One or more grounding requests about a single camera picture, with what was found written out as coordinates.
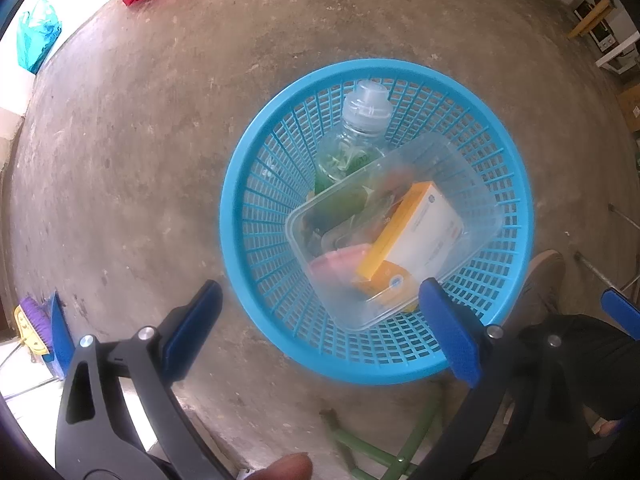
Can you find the person's left hand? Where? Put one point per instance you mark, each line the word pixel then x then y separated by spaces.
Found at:
pixel 282 467

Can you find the metal rod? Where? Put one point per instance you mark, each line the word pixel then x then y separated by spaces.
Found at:
pixel 620 222

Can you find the clear plastic container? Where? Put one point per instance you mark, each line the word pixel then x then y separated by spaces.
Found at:
pixel 465 170

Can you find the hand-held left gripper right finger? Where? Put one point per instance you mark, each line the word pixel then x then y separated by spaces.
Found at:
pixel 450 332

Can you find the green stool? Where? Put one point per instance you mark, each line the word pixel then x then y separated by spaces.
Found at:
pixel 360 452

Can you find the blue plastic basket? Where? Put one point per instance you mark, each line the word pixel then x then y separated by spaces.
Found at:
pixel 260 240

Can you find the person's beige shoe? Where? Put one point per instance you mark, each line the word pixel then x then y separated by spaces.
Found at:
pixel 542 280

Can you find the teal plastic bag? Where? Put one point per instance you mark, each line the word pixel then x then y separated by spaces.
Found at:
pixel 37 35

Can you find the orange and white carton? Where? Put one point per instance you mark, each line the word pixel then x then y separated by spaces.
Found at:
pixel 425 230

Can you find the person's leg in black trousers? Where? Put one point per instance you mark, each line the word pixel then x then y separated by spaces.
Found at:
pixel 600 360

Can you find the clear bottle with green label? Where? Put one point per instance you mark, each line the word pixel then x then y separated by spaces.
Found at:
pixel 360 115

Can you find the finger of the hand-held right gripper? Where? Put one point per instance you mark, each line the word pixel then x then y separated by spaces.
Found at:
pixel 622 310

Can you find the pink cloth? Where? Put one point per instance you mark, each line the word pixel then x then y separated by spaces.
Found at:
pixel 340 260

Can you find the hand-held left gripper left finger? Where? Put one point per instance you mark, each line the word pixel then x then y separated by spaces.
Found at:
pixel 192 332

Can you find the purple and yellow broom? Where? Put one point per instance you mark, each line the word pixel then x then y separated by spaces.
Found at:
pixel 32 325

